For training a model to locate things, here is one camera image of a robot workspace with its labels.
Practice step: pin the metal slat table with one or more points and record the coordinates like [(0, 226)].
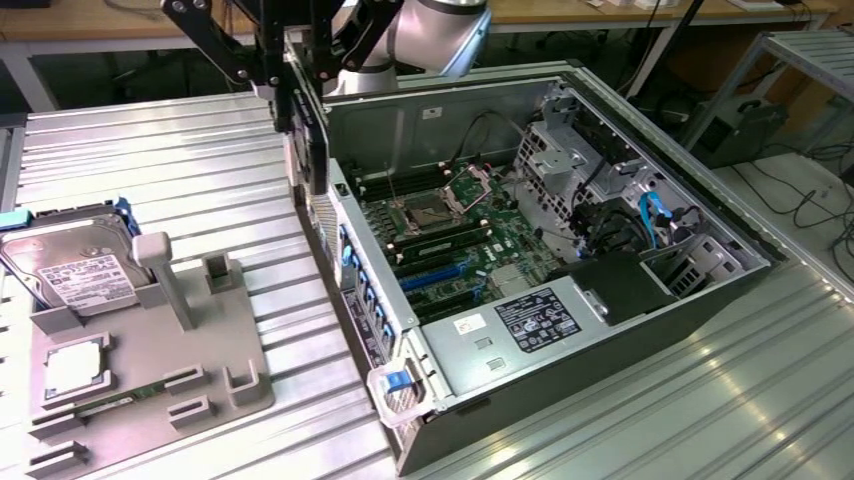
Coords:
[(807, 55)]

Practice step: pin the black plastic air shroud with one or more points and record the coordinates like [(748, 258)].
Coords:
[(620, 287)]

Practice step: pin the blue expansion slot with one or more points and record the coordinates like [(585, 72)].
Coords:
[(429, 277)]

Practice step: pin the blue disk carrier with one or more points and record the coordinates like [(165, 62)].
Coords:
[(126, 217)]

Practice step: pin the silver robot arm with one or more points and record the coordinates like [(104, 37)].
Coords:
[(433, 35)]

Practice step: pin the open black PC case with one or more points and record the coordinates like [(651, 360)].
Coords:
[(373, 125)]

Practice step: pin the black RAM slot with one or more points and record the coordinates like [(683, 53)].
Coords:
[(400, 181)]

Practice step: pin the silver CPU chip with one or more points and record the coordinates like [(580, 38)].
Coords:
[(74, 370)]

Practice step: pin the wooden desk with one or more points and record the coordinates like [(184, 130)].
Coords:
[(93, 20)]

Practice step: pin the silver hard disk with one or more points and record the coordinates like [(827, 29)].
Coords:
[(73, 270)]

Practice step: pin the silver chipset heat sink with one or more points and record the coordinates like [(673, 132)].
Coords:
[(512, 279)]

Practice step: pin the grey power supply unit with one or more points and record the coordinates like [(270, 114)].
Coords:
[(507, 345)]

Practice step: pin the blue case latch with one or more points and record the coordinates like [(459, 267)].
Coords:
[(396, 380)]

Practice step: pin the installed green RAM stick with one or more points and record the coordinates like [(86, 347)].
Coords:
[(440, 246)]

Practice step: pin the CPU socket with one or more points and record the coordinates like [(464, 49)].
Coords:
[(427, 215)]

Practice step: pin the thin metal locking lever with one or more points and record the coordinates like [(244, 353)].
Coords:
[(395, 192)]

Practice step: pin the grey parts rack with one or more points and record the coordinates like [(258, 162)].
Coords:
[(153, 360)]

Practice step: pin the green motherboard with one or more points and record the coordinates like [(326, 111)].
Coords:
[(507, 245)]

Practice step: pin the metal socket cover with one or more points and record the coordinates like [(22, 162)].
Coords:
[(473, 187)]

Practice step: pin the black graphics card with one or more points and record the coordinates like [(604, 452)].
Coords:
[(312, 140)]

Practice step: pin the metal disk bay cage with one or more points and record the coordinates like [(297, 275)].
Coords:
[(553, 165)]

